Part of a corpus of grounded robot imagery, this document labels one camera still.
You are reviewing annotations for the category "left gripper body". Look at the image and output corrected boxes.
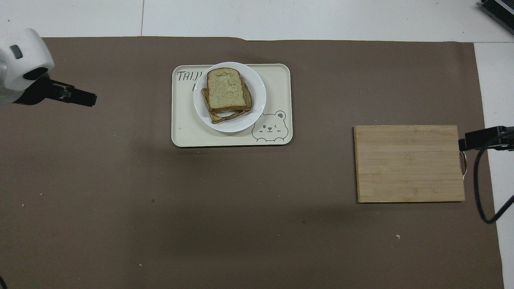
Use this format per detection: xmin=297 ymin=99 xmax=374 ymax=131
xmin=13 ymin=76 xmax=65 ymax=106

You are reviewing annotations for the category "white round plate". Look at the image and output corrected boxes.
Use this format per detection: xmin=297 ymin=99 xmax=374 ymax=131
xmin=193 ymin=61 xmax=267 ymax=133

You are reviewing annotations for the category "cream tray with bear drawing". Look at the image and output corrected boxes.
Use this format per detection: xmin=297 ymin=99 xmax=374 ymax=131
xmin=171 ymin=63 xmax=293 ymax=148

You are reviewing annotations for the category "toasted bread slice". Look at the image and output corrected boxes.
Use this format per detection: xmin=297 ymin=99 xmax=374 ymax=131
xmin=209 ymin=81 xmax=253 ymax=119
xmin=201 ymin=88 xmax=245 ymax=124
xmin=206 ymin=67 xmax=249 ymax=113

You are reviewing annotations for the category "wooden cutting board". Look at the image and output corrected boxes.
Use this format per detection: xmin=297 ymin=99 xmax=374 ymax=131
xmin=353 ymin=124 xmax=469 ymax=204

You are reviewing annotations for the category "dark grey device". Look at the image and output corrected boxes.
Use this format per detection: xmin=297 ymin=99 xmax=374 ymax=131
xmin=477 ymin=0 xmax=514 ymax=24

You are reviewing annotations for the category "black cable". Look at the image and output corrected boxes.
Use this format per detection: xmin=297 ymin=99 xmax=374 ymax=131
xmin=473 ymin=134 xmax=514 ymax=224

